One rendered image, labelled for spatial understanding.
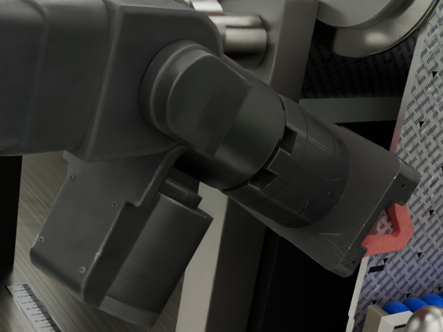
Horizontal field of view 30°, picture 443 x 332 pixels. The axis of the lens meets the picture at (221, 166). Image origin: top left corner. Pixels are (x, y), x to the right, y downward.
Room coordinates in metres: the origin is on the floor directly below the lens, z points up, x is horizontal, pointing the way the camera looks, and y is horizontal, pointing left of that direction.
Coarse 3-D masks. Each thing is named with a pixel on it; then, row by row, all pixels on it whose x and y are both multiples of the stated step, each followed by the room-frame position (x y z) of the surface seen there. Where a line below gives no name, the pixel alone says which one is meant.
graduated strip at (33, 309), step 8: (8, 288) 0.62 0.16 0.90; (16, 288) 0.63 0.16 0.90; (24, 288) 0.63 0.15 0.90; (16, 296) 0.61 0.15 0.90; (24, 296) 0.61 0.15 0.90; (32, 296) 0.62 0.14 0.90; (16, 304) 0.60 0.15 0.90; (24, 304) 0.60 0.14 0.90; (32, 304) 0.60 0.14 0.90; (40, 304) 0.61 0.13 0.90; (24, 312) 0.59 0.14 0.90; (32, 312) 0.59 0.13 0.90; (40, 312) 0.59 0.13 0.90; (48, 312) 0.60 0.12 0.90; (32, 320) 0.58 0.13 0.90; (40, 320) 0.58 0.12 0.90; (48, 320) 0.58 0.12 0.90; (32, 328) 0.57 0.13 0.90; (40, 328) 0.57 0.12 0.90; (48, 328) 0.57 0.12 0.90; (56, 328) 0.58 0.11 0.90
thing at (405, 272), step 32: (416, 64) 0.45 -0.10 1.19; (416, 96) 0.45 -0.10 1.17; (416, 128) 0.45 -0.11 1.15; (416, 160) 0.46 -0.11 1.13; (416, 192) 0.46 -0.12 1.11; (384, 224) 0.45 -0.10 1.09; (416, 224) 0.47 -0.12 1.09; (384, 256) 0.46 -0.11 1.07; (416, 256) 0.47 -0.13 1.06; (384, 288) 0.46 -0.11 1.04; (416, 288) 0.48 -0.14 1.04
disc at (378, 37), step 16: (416, 0) 0.45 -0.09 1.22; (432, 0) 0.44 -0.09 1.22; (400, 16) 0.46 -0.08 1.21; (416, 16) 0.45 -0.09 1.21; (320, 32) 0.51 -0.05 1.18; (336, 32) 0.50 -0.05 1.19; (352, 32) 0.49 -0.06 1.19; (368, 32) 0.47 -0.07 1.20; (384, 32) 0.46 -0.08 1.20; (400, 32) 0.46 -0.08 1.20; (336, 48) 0.49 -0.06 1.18; (352, 48) 0.48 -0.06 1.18; (368, 48) 0.47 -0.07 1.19; (384, 48) 0.46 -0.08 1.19
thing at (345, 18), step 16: (320, 0) 0.50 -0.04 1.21; (336, 0) 0.49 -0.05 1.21; (352, 0) 0.48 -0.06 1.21; (368, 0) 0.47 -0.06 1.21; (384, 0) 0.46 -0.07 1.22; (400, 0) 0.46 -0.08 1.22; (320, 16) 0.50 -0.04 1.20; (336, 16) 0.49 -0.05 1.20; (352, 16) 0.48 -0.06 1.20; (368, 16) 0.46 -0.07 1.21; (384, 16) 0.46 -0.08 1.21
